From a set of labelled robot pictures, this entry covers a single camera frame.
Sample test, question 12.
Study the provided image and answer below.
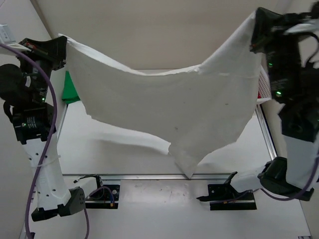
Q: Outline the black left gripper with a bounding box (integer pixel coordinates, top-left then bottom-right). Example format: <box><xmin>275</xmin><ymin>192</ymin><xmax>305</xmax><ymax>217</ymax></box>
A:
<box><xmin>16</xmin><ymin>35</ymin><xmax>67</xmax><ymax>102</ymax></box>

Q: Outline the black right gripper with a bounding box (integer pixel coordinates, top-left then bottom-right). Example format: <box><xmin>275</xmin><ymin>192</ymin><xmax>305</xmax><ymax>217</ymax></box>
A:
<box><xmin>239</xmin><ymin>8</ymin><xmax>304</xmax><ymax>98</ymax></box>

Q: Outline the green polo t shirt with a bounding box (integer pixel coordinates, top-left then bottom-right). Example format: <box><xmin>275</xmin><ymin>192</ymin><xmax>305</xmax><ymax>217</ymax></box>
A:
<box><xmin>62</xmin><ymin>71</ymin><xmax>80</xmax><ymax>105</ymax></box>

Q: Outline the white t shirt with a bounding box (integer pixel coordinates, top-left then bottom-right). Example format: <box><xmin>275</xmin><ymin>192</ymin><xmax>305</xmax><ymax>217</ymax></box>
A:
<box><xmin>66</xmin><ymin>13</ymin><xmax>262</xmax><ymax>177</ymax></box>

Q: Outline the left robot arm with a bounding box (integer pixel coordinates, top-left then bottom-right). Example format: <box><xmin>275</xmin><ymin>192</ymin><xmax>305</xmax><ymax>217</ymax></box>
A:
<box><xmin>0</xmin><ymin>36</ymin><xmax>85</xmax><ymax>222</ymax></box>

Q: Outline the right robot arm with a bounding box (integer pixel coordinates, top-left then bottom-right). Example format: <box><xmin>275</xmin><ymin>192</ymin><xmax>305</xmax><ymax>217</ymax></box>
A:
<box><xmin>224</xmin><ymin>2</ymin><xmax>319</xmax><ymax>201</ymax></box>

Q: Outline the white plastic mesh basket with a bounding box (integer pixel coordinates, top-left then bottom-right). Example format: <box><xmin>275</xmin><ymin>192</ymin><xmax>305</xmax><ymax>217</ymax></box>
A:
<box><xmin>257</xmin><ymin>66</ymin><xmax>272</xmax><ymax>105</ymax></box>

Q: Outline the aluminium front rail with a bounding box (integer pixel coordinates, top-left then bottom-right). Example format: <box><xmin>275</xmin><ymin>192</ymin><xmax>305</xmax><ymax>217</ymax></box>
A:
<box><xmin>62</xmin><ymin>173</ymin><xmax>262</xmax><ymax>182</ymax></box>

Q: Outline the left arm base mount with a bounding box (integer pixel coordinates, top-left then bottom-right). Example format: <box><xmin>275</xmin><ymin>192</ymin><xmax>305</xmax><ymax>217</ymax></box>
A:
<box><xmin>73</xmin><ymin>174</ymin><xmax>120</xmax><ymax>209</ymax></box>

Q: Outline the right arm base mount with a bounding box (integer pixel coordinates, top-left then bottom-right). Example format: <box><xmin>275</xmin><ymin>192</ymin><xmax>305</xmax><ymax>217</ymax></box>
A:
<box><xmin>197</xmin><ymin>172</ymin><xmax>257</xmax><ymax>211</ymax></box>

